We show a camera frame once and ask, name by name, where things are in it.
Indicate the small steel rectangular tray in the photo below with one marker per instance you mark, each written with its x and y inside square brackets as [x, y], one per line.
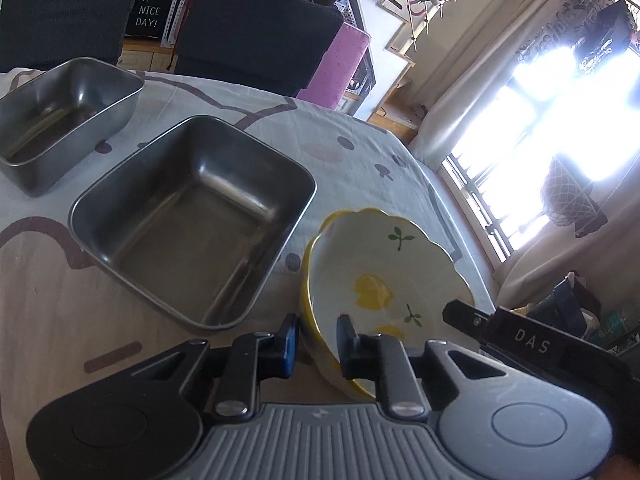
[55, 120]

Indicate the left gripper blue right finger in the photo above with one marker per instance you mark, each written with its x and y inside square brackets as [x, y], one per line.
[382, 359]

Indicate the beige window curtain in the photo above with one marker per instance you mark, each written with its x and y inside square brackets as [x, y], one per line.
[476, 75]

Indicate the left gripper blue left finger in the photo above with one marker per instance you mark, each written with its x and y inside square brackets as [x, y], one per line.
[253, 358]

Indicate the cartoon patterned tablecloth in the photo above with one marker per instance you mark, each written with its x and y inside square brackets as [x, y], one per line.
[66, 323]

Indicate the left dark blue chair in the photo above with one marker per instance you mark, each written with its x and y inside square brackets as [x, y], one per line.
[42, 34]

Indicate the dark blue chair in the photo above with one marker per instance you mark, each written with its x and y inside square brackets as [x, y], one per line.
[271, 45]
[42, 34]

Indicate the right dark blue chair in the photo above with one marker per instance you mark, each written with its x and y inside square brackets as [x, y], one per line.
[271, 45]

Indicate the large steel rectangular tray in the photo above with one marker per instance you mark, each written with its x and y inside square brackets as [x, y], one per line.
[195, 221]

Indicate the yellow rimmed ceramic bowl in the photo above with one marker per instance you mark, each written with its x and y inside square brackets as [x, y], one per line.
[388, 276]

